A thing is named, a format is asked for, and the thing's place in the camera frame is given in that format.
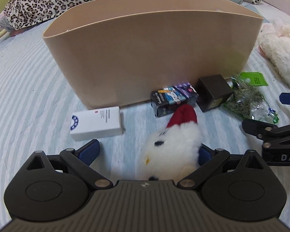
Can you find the white fluffy plush toy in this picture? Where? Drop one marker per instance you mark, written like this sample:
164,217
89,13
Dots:
274,41

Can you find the pink floral pillow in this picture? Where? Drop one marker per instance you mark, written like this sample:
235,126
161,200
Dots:
4,25

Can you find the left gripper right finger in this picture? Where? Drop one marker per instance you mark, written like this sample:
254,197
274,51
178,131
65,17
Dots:
211,163

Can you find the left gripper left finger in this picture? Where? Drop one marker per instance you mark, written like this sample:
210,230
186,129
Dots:
78,163

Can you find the white medicine box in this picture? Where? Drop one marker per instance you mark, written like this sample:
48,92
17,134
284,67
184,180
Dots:
96,123

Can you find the dark colourful small box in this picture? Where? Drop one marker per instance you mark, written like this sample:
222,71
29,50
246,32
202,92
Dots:
167,100

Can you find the beige plastic storage basket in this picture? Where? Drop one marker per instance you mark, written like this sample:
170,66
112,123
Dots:
116,52

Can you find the green snack packet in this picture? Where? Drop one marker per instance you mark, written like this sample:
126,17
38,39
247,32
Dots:
248,102

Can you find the white chicken plush toy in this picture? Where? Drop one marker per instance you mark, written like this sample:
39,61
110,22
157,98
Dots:
172,153

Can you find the black cube box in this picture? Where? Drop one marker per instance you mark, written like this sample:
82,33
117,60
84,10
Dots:
212,92

